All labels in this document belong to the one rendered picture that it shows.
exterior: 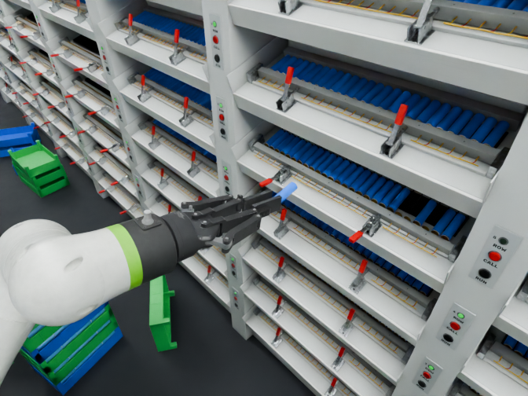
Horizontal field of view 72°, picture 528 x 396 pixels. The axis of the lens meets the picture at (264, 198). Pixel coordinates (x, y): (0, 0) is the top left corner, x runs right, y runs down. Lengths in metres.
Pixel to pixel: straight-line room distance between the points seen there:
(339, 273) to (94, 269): 0.67
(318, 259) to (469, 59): 0.63
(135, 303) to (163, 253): 1.42
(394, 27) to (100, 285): 0.57
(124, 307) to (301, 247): 1.12
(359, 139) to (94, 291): 0.53
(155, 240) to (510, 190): 0.51
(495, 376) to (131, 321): 1.45
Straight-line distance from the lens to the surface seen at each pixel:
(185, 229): 0.55
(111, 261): 0.50
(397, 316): 0.96
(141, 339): 1.82
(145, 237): 0.52
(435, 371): 0.98
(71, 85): 2.29
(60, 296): 0.48
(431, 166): 0.70
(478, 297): 0.78
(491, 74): 0.60
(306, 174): 0.92
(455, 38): 0.65
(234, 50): 0.93
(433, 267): 0.80
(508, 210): 0.66
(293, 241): 1.06
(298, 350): 1.53
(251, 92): 0.93
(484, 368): 0.95
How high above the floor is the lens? 1.50
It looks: 38 degrees down
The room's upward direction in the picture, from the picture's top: straight up
